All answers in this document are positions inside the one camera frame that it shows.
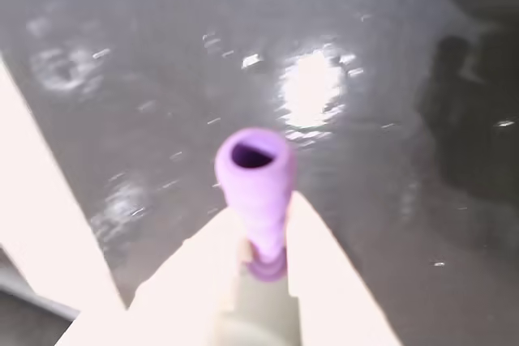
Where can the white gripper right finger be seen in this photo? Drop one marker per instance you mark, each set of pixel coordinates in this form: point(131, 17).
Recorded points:
point(328, 289)

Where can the purple ribbed pen grip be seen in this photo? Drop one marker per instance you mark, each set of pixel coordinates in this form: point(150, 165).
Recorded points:
point(255, 196)

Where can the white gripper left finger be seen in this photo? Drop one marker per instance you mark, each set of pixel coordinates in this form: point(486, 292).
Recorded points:
point(178, 301)

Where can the dark glossy table mat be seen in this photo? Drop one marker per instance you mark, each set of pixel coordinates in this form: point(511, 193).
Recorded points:
point(170, 78)

